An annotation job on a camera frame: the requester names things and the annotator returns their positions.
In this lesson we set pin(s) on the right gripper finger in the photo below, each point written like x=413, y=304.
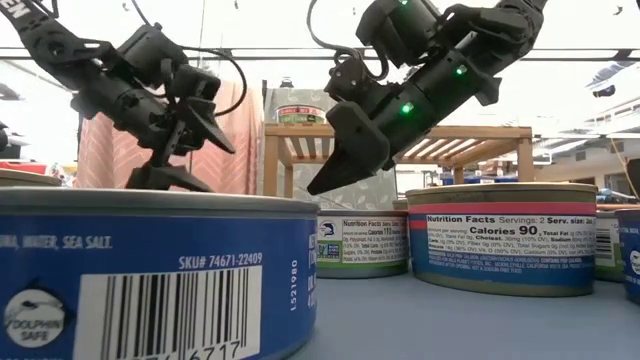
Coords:
x=360, y=145

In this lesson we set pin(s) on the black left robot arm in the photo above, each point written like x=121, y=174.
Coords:
x=45, y=40

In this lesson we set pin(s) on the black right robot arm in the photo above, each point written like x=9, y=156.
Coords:
x=505, y=25

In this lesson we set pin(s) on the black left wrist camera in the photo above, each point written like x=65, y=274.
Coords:
x=197, y=82

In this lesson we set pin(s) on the green-label tuna can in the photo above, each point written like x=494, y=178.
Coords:
x=300, y=116
x=605, y=240
x=365, y=245

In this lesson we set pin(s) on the wooden slatted shelf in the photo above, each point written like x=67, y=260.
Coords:
x=490, y=132

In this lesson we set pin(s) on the pink chevron cloth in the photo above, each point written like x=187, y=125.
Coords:
x=235, y=170

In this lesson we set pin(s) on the small black fixture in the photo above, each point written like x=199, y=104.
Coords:
x=286, y=83

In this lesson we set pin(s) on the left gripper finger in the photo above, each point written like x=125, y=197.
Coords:
x=160, y=179
x=210, y=122

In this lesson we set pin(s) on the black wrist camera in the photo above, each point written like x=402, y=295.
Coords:
x=400, y=30
x=197, y=82

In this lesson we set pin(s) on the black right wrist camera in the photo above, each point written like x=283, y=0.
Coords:
x=400, y=30

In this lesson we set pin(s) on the red storage bin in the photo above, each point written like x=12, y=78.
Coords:
x=20, y=167

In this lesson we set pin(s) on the black edge object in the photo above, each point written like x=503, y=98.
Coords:
x=634, y=177

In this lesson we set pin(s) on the green leaf-pattern cloth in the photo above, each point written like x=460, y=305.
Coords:
x=300, y=96

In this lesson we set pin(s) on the blue-label tuna can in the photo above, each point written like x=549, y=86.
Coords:
x=150, y=240
x=631, y=260

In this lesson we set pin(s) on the black ceiling device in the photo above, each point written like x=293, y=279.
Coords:
x=604, y=91

